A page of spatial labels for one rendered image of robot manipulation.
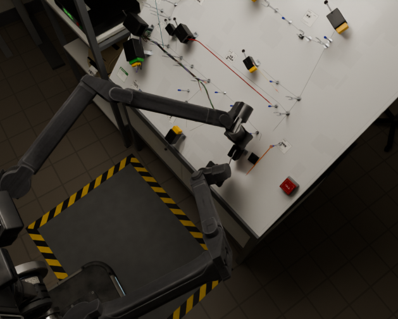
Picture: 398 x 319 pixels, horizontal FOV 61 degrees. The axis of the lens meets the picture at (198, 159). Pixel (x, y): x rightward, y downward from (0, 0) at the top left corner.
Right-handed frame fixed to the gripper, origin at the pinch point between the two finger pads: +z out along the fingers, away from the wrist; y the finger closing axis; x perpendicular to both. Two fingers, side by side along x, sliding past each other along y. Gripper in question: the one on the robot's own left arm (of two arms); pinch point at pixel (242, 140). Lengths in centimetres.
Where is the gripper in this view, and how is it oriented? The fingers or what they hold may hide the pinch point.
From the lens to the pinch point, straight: 142.3
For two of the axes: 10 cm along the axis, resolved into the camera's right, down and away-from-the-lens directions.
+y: -7.1, -6.0, 3.6
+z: 3.0, 2.1, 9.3
